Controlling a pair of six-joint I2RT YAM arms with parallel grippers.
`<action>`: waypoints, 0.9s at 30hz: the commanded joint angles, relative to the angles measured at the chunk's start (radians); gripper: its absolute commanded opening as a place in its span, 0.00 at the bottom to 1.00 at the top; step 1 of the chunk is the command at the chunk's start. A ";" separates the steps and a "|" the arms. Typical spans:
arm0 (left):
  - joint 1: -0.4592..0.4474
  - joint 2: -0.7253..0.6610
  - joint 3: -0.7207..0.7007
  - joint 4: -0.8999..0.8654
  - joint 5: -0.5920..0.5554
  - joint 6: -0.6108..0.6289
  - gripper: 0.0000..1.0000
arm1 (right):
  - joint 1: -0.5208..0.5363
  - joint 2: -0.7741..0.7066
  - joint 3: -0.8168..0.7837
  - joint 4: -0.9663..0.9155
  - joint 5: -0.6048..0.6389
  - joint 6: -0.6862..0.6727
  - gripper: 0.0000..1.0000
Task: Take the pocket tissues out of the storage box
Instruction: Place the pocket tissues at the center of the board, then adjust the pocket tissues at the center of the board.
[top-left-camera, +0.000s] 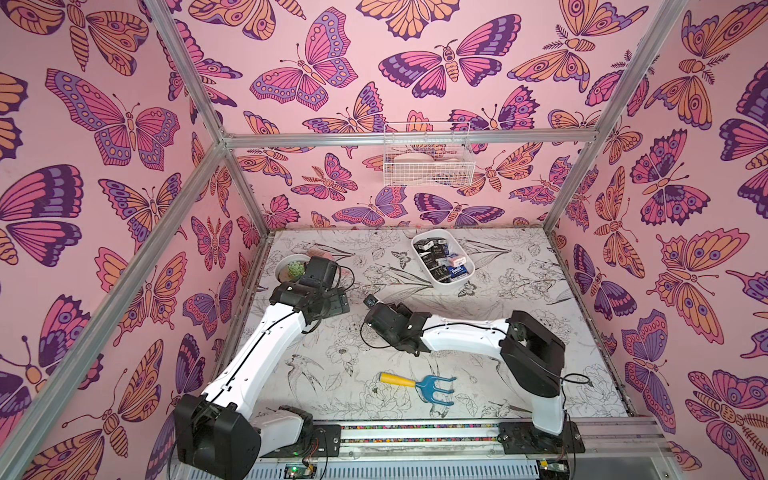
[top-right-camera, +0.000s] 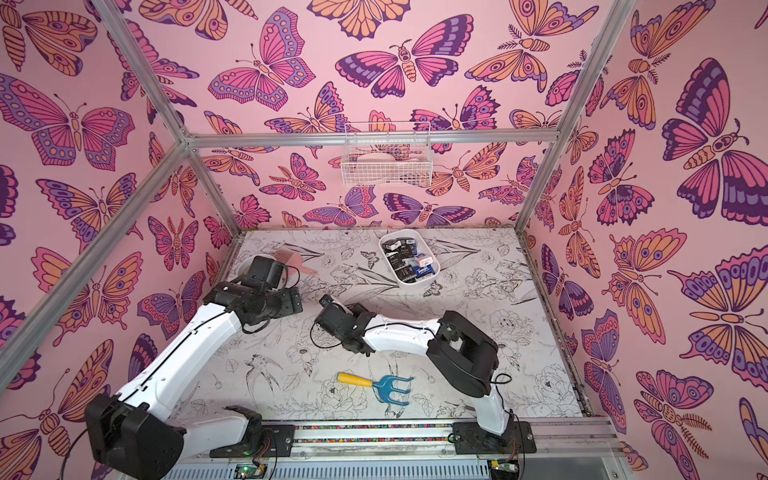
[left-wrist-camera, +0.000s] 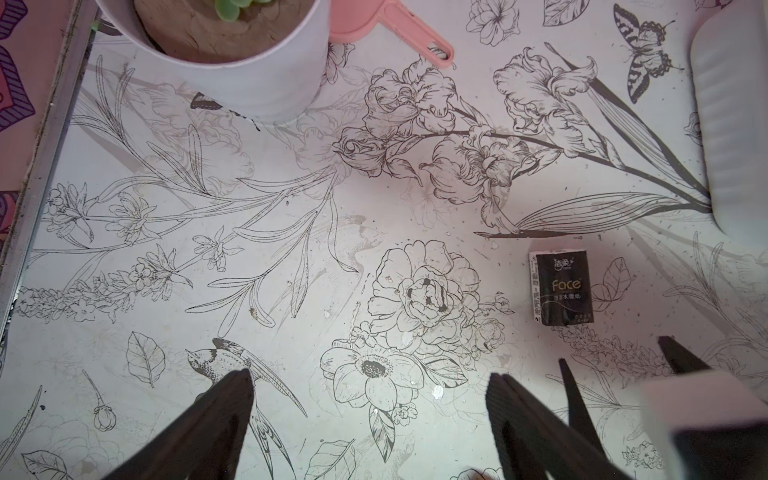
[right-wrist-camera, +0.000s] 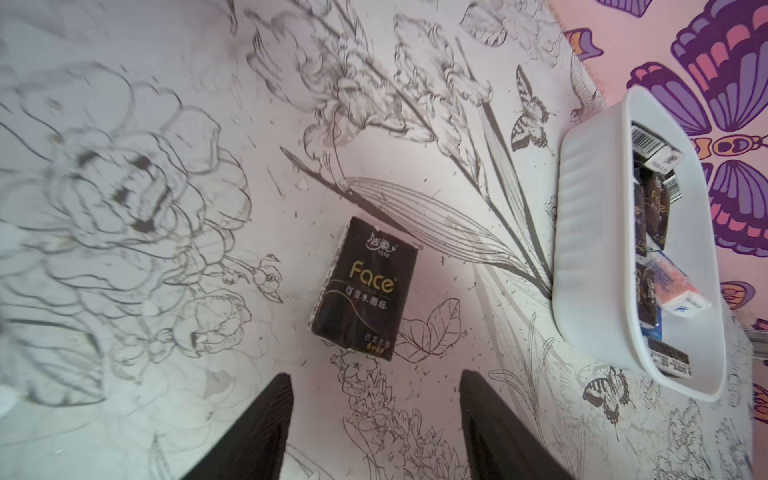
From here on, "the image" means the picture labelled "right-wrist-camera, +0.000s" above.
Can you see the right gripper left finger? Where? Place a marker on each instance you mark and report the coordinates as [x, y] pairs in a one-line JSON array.
[[255, 445]]

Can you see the blue tissue pack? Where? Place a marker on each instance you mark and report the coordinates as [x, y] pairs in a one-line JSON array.
[[653, 329]]

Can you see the pink white tissue pack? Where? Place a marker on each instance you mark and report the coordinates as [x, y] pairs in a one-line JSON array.
[[674, 291]]

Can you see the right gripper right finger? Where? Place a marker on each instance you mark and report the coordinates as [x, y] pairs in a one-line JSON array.
[[498, 444]]

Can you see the black tissue pack in box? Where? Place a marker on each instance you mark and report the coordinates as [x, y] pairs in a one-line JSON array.
[[652, 151]]

